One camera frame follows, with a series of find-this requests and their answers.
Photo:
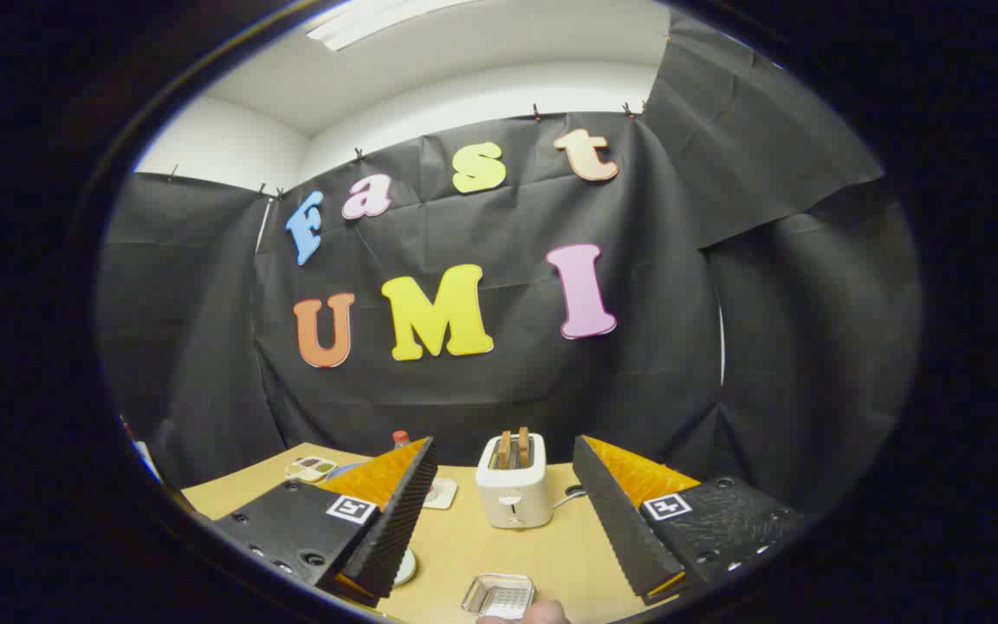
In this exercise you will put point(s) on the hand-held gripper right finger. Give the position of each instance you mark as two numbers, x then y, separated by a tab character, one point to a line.
616	520

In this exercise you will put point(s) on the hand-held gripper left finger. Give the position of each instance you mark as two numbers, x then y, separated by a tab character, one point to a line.
395	520

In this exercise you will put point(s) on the light green plate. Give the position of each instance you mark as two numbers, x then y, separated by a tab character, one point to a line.
407	568

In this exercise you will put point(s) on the white square coaster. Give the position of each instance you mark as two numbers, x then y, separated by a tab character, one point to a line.
443	494

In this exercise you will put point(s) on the blue plate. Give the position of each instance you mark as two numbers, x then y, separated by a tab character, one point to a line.
345	471

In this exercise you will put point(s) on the clear bottle with red label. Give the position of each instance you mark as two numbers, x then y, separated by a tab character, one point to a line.
401	438

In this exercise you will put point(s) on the white sauce tray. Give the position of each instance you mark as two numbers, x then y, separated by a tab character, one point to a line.
310	469

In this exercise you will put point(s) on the white toaster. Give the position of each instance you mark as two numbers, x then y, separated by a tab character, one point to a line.
514	485

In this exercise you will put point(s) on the brown toast slice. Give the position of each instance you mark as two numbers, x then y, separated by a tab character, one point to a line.
505	451
523	448

